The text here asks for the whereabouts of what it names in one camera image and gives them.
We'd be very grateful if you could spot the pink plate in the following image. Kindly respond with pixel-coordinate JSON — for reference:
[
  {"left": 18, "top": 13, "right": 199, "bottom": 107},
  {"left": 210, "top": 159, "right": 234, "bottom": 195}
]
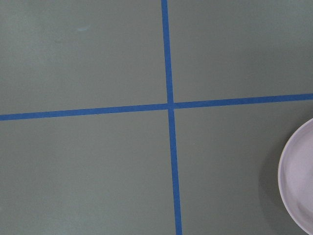
[{"left": 277, "top": 119, "right": 313, "bottom": 235}]

